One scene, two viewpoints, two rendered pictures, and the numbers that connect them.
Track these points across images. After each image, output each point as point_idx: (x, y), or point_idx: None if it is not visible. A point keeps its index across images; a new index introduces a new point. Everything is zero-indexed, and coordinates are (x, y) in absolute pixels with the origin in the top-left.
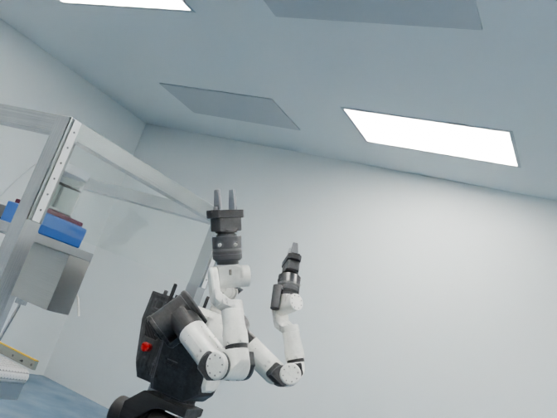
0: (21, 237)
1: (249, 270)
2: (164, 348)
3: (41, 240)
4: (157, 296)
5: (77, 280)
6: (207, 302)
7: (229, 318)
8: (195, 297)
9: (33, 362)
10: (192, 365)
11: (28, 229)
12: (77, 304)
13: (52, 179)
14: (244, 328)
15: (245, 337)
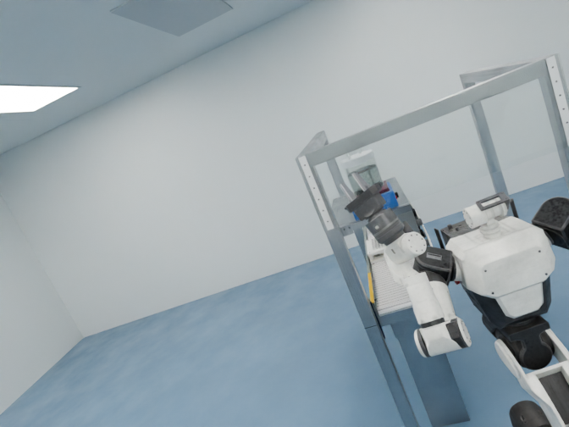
0: (331, 242)
1: (406, 243)
2: (461, 284)
3: (357, 226)
4: (443, 234)
5: (412, 228)
6: (513, 205)
7: (410, 298)
8: (568, 159)
9: None
10: (479, 301)
11: (332, 235)
12: (428, 241)
13: (317, 200)
14: (423, 306)
15: (428, 315)
